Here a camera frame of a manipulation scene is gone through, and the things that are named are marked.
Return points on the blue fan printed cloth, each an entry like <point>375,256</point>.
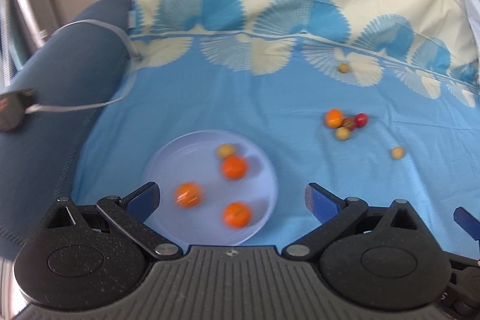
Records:
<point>262,98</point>

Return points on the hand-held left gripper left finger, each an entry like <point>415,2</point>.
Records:
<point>144,198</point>

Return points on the light patterned blanket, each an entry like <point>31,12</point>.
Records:
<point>468,5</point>

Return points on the light blue round plate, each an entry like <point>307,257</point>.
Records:
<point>176,158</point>

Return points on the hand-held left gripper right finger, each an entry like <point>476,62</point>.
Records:
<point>322,203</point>

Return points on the small yellow fruit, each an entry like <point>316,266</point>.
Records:
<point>342,133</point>
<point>343,68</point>
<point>226,150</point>
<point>397,153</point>

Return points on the plastic orange mandarin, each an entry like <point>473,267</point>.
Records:
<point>189,194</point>

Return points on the red and green tomato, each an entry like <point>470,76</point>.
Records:
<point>348,124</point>

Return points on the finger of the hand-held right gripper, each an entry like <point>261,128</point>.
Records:
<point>467,220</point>

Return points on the red cherry tomato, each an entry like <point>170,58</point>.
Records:
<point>362,120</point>

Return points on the blue sofa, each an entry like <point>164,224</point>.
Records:
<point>56,80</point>

